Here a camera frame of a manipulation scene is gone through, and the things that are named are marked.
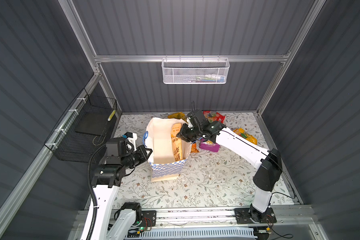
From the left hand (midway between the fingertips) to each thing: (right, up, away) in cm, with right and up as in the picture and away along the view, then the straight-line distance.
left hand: (152, 150), depth 69 cm
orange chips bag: (+22, -4, +27) cm, 35 cm away
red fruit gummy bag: (+36, +19, +40) cm, 57 cm away
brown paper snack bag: (+11, +3, +7) cm, 13 cm away
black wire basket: (-35, +10, +4) cm, 36 cm away
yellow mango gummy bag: (+55, +7, +33) cm, 65 cm away
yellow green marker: (-25, +17, +13) cm, 33 cm away
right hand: (+11, +6, +9) cm, 15 cm away
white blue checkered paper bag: (+6, -5, +24) cm, 25 cm away
